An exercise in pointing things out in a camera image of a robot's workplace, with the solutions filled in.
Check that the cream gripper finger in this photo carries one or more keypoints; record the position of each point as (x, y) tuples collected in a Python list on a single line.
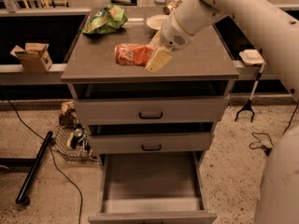
[(158, 59), (155, 41)]

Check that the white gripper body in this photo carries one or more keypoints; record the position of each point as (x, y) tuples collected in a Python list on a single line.
[(173, 33)]

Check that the red coke can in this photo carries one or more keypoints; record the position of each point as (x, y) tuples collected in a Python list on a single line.
[(133, 54)]

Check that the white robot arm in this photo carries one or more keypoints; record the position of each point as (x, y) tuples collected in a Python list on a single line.
[(276, 33)]

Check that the crushed brown can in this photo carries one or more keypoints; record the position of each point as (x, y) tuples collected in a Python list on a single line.
[(171, 7)]

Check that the grey top drawer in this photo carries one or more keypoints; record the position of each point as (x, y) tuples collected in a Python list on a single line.
[(151, 102)]

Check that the grey drawer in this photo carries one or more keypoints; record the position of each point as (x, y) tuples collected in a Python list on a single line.
[(152, 137), (152, 188), (151, 102)]

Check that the grey drawer cabinet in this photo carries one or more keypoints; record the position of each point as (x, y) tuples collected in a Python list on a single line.
[(92, 60)]

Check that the grey middle drawer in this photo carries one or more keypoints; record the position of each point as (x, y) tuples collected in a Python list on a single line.
[(152, 137)]

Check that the grey bottom drawer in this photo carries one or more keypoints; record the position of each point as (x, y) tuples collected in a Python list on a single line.
[(152, 188)]

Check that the white bowl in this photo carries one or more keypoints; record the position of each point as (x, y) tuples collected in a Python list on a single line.
[(155, 22)]

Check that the green chip bag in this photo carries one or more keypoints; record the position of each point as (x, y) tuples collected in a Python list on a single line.
[(107, 20)]

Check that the white takeout tray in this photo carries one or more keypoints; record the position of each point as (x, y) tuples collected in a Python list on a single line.
[(251, 57)]

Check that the grabber reacher tool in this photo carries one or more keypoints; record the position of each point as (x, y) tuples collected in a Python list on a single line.
[(247, 105)]

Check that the brown paper bag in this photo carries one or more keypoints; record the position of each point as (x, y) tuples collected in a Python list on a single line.
[(67, 116)]

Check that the small cardboard box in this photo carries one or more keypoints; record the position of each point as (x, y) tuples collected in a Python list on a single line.
[(34, 58)]

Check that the black table leg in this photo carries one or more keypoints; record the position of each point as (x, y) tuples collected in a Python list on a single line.
[(30, 166)]

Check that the wire basket with items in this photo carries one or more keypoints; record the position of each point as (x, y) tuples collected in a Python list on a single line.
[(73, 144)]

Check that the black power adapter with cable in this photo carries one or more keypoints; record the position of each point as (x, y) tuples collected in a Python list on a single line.
[(258, 142)]

